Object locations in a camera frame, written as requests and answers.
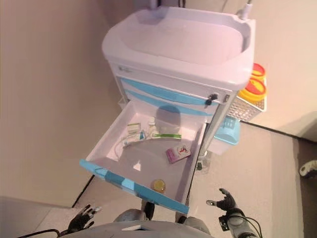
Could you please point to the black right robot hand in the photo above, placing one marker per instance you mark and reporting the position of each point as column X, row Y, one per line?
column 229, row 203

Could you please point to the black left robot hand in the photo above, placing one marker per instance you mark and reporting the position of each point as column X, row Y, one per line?
column 81, row 220

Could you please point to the yellow medicine bottle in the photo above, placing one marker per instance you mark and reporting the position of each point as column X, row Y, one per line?
column 159, row 186

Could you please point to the white drawer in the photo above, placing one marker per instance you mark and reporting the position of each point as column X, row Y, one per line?
column 148, row 156

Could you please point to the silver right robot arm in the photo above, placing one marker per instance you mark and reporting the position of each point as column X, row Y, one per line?
column 235, row 221

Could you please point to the pink white medicine box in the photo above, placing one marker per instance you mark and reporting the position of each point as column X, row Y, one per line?
column 178, row 153

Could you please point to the white grey medicine box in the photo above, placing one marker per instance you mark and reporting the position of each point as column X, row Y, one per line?
column 133, row 141

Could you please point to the blue front cart drawer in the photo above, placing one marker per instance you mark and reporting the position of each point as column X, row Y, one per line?
column 188, row 106
column 168, row 91

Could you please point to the silver right robot leg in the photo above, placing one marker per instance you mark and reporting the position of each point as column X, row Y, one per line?
column 193, row 223

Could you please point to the cart caster wheel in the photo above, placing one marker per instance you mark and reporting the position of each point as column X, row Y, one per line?
column 200, row 166

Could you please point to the grey robot torso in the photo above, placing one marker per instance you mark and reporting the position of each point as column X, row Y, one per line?
column 138, row 230

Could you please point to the blue lidded waste bin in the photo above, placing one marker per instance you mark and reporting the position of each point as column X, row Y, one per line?
column 227, row 135

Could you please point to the clear plastic tubing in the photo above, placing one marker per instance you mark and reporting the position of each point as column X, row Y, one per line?
column 117, row 151

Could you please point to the long green white box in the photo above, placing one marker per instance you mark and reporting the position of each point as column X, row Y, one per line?
column 166, row 136

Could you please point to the white plastic mesh basket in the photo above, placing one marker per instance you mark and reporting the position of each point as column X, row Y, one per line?
column 245, row 110

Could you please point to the small green white box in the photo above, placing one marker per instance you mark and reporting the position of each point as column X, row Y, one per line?
column 133, row 128

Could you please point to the black cart lock keys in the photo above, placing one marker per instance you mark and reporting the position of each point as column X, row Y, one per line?
column 211, row 98

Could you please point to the clear plastic packet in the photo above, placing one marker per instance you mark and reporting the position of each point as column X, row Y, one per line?
column 151, row 126

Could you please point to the yellow sharps container red lid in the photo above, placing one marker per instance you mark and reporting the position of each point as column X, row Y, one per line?
column 253, row 89
column 258, row 70

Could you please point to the white medical cart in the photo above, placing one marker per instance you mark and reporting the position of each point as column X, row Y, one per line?
column 178, row 42

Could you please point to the metal IV pole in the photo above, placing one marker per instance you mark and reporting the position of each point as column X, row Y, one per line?
column 245, row 10

